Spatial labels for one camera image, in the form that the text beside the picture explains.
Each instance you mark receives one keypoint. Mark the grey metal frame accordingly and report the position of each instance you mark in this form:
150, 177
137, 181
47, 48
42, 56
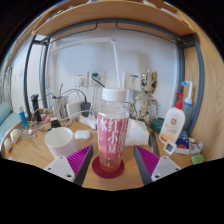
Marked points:
200, 83

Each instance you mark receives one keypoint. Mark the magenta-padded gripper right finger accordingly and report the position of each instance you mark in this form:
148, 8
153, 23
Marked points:
163, 166

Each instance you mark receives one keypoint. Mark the white squeezed tube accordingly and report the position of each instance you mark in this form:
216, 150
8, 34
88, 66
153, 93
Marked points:
193, 149

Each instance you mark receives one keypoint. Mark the white power adapter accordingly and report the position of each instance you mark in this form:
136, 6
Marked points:
74, 109

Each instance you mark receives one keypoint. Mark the clear pink-labelled drink bottle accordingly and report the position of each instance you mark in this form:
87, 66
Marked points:
112, 133

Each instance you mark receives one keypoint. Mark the black plug charger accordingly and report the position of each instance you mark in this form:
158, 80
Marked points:
85, 108

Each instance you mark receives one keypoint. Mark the white power strip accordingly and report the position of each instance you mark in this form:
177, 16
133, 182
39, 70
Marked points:
89, 122

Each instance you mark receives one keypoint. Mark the dark green round container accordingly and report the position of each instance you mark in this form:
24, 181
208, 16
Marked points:
156, 126

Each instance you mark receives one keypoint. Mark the metal ruler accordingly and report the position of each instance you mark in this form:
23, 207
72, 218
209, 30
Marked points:
154, 143

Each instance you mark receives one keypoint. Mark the tree creature figurine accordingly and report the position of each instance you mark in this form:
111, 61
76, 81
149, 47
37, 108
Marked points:
145, 100

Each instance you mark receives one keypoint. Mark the white wall plate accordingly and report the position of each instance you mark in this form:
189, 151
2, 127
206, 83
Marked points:
132, 81

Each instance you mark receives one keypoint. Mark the white tissue pack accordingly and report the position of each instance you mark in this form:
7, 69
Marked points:
136, 133

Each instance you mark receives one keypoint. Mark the flat round red coaster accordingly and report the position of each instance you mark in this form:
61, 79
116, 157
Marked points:
107, 174

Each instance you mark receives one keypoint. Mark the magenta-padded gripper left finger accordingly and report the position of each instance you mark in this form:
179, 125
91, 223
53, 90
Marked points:
63, 166

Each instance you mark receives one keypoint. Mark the teal bedding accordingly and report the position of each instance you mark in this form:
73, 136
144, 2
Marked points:
6, 120

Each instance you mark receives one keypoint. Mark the white earbuds case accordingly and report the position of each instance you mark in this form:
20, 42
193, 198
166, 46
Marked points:
82, 134

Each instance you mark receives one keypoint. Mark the small white square thermometer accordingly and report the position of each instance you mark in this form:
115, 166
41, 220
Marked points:
169, 147

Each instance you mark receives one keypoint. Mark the small blue tube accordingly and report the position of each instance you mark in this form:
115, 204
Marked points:
22, 118

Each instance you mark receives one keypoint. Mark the white red-pump lotion bottle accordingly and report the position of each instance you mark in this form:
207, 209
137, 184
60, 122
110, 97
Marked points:
171, 125

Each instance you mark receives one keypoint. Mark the small blue box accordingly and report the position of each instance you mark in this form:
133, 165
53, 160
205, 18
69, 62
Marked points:
182, 141

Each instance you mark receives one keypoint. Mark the white double wall socket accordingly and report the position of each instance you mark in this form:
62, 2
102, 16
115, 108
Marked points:
81, 79

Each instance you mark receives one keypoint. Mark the small green packet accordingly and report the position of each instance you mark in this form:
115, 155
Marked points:
198, 159

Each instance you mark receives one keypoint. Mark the white cup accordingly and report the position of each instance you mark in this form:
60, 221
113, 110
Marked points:
61, 143

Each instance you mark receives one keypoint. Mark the black electric shaver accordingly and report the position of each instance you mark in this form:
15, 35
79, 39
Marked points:
36, 106

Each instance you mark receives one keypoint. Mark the wooden shelf unit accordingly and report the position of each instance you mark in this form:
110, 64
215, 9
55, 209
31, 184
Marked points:
113, 16

